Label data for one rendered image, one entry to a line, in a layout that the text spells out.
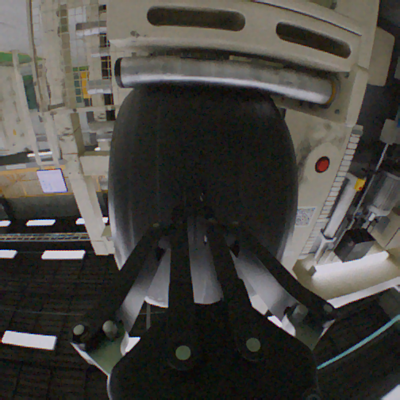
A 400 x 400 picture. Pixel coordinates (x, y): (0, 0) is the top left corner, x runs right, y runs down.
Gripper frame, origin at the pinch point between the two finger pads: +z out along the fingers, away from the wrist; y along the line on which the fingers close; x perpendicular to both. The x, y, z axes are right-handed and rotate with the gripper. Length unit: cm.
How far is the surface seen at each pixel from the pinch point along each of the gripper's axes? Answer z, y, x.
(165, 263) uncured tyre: 1.9, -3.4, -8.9
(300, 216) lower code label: 23.0, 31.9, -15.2
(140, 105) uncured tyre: 11.5, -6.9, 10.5
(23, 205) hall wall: 948, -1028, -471
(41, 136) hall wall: 910, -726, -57
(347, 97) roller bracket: 8.6, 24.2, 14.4
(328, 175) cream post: 21.4, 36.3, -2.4
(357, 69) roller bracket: 7.3, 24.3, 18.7
